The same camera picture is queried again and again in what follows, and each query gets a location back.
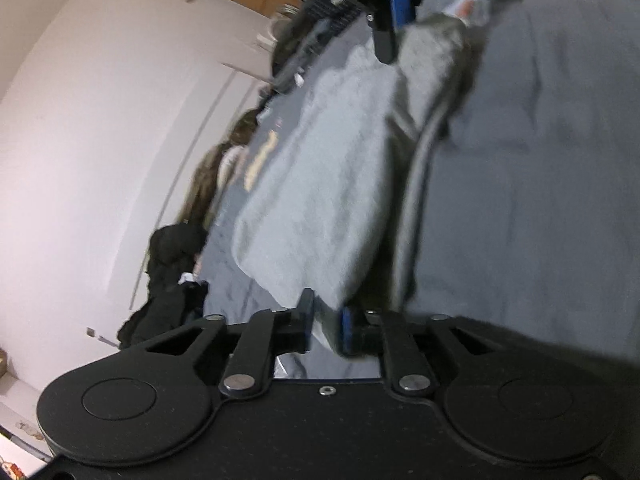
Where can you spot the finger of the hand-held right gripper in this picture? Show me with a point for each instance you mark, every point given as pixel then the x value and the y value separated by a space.
pixel 384 35
pixel 402 7

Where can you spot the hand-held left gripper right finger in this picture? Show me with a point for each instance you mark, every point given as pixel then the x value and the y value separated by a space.
pixel 347 332

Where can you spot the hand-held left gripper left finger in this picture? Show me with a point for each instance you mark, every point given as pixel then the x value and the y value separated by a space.
pixel 302 320

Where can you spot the grey t-shirt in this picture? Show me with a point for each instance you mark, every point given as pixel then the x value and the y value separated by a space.
pixel 325 185

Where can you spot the black folded garment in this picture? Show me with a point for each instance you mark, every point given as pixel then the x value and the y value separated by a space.
pixel 295 45

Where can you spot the black jacket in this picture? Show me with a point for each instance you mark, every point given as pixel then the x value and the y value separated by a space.
pixel 170 270

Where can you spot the olive folded blanket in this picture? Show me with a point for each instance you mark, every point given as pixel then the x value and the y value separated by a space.
pixel 205 185

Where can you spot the white pillow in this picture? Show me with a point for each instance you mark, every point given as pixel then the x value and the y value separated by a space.
pixel 230 170

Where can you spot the white headboard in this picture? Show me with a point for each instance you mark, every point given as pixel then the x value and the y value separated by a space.
pixel 165 185

